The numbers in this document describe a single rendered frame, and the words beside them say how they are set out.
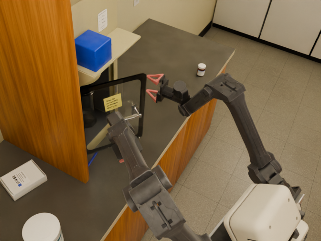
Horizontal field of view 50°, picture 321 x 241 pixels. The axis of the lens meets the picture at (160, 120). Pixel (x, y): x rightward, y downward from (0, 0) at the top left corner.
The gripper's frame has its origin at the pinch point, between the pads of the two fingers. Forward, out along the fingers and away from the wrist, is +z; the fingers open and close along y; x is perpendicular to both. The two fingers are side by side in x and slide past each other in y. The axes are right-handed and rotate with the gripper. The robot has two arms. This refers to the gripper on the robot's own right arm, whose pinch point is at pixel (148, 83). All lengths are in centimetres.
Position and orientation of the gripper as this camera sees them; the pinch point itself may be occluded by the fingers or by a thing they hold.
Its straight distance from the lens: 167.6
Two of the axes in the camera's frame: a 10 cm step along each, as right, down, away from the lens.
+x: -4.8, 6.6, -5.8
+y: 0.5, -6.4, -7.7
